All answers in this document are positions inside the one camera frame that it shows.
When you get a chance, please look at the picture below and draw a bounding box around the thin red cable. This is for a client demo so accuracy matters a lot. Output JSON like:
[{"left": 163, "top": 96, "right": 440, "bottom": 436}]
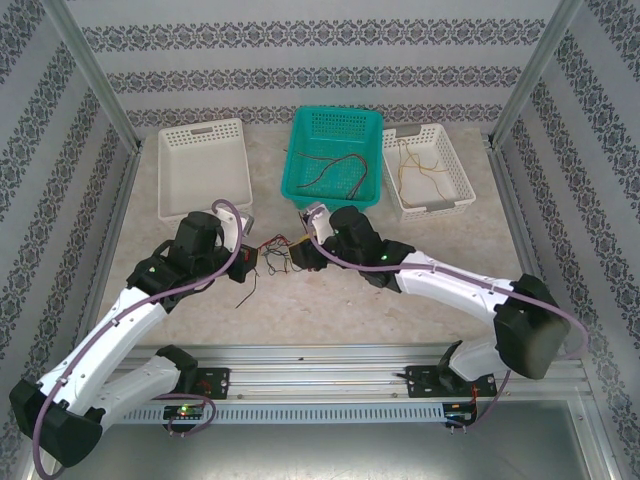
[
  {"left": 292, "top": 149, "right": 351, "bottom": 164},
  {"left": 257, "top": 233, "right": 296, "bottom": 251},
  {"left": 298, "top": 153, "right": 372, "bottom": 199}
]

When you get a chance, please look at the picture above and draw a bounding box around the thin yellow cable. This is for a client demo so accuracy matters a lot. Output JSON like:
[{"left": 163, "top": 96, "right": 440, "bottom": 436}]
[
  {"left": 399, "top": 144, "right": 449, "bottom": 176},
  {"left": 417, "top": 167, "right": 446, "bottom": 199},
  {"left": 397, "top": 139, "right": 416, "bottom": 209}
]

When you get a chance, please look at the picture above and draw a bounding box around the white perforated plastic basket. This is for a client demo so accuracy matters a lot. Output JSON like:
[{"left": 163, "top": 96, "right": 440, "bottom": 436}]
[
  {"left": 382, "top": 123, "right": 476, "bottom": 223},
  {"left": 157, "top": 118, "right": 255, "bottom": 224}
]

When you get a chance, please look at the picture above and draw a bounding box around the teal perforated plastic basket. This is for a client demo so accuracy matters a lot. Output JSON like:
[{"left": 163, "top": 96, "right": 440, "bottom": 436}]
[{"left": 279, "top": 105, "right": 385, "bottom": 212}]

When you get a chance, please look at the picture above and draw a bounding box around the small controller circuit board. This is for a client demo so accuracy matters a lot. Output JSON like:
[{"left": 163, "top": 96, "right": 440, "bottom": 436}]
[
  {"left": 163, "top": 403, "right": 206, "bottom": 420},
  {"left": 444, "top": 399, "right": 479, "bottom": 429}
]

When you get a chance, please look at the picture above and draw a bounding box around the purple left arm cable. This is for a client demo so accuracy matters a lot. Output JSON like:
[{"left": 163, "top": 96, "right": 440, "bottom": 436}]
[{"left": 32, "top": 198, "right": 251, "bottom": 479}]

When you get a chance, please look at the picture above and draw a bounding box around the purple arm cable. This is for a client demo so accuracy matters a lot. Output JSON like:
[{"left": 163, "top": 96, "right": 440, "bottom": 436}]
[
  {"left": 32, "top": 198, "right": 251, "bottom": 479},
  {"left": 305, "top": 219, "right": 590, "bottom": 434}
]

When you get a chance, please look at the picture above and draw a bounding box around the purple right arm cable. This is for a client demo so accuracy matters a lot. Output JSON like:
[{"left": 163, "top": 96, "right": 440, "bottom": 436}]
[{"left": 305, "top": 219, "right": 590, "bottom": 434}]

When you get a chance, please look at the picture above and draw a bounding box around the long aluminium base rail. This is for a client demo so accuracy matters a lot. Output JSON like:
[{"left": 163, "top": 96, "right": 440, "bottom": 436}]
[{"left": 49, "top": 343, "right": 589, "bottom": 401}]

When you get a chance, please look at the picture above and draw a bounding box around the grey slotted cable duct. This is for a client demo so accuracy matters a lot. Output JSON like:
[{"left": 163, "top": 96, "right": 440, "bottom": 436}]
[{"left": 67, "top": 402, "right": 446, "bottom": 426}]

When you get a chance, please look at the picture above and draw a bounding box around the aluminium frame post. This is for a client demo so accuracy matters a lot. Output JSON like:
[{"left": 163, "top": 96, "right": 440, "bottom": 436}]
[
  {"left": 42, "top": 0, "right": 144, "bottom": 151},
  {"left": 490, "top": 0, "right": 586, "bottom": 147}
]

